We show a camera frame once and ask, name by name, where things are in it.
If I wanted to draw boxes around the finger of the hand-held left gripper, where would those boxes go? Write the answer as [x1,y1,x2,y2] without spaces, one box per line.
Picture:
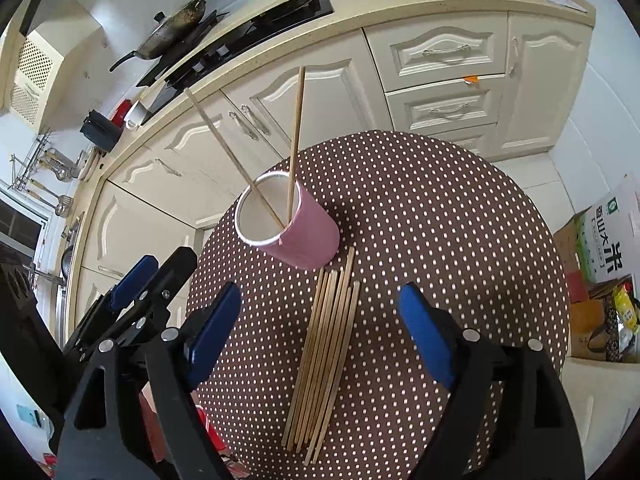
[107,247,198,346]
[62,255,160,356]

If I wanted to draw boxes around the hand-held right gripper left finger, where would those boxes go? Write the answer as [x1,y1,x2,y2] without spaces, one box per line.
[55,281,243,480]

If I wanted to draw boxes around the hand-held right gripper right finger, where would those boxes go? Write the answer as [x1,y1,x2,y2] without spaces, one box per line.
[397,282,586,480]

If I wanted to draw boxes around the pile of wooden chopsticks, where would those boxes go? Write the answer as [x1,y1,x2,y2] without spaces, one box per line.
[281,246,362,465]

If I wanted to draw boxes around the pink cup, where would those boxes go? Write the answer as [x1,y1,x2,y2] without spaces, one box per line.
[234,172,341,272]

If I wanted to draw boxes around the wooden chopstick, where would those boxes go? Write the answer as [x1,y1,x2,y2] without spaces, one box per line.
[184,87,287,230]
[286,66,306,222]

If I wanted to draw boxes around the metal slotted spatula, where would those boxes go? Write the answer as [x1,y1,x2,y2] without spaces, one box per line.
[22,187,75,217]

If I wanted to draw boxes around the brown polka-dot tablecloth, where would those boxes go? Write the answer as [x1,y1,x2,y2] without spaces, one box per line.
[185,130,571,480]

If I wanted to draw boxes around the black box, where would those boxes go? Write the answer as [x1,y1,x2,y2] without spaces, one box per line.
[80,110,123,153]

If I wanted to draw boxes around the brown cardboard box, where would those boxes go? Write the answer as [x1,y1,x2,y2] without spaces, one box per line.
[552,215,640,361]

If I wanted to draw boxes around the white mug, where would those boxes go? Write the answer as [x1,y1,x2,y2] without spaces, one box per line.
[124,101,151,131]

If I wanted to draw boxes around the yellow plastic bag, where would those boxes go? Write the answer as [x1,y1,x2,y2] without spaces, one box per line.
[612,282,640,333]

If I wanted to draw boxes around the green and white box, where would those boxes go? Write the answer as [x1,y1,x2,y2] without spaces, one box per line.
[575,175,640,283]

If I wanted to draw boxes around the cream range hood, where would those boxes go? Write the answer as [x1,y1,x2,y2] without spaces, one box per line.
[0,0,108,128]

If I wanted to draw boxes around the dark metal wok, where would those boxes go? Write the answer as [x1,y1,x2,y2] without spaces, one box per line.
[109,0,213,73]

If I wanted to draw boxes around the black gas stove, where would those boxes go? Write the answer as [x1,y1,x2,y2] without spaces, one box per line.
[135,0,335,111]

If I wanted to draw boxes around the wire utensil rack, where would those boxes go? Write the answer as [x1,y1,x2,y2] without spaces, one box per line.
[7,130,83,206]

